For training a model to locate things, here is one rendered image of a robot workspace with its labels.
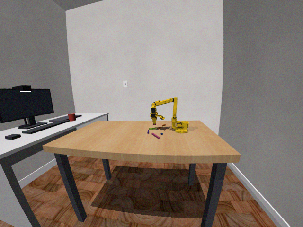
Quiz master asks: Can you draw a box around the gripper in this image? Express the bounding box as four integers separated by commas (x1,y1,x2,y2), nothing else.
150,112,165,125

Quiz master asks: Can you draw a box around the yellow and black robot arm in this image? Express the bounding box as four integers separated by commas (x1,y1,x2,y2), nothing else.
151,98,188,133

